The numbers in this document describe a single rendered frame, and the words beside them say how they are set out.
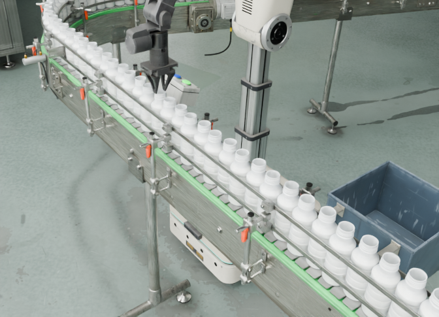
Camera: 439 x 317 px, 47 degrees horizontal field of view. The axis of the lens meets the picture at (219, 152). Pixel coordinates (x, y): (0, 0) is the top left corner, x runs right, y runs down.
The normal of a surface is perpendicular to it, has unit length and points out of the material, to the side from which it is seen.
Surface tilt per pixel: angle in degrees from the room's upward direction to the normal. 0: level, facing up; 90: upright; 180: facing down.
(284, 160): 0
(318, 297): 90
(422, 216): 90
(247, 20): 90
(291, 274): 90
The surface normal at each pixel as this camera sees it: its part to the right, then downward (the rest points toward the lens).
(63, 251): 0.04, -0.83
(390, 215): -0.79, 0.32
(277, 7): 0.60, 0.61
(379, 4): 0.34, 0.54
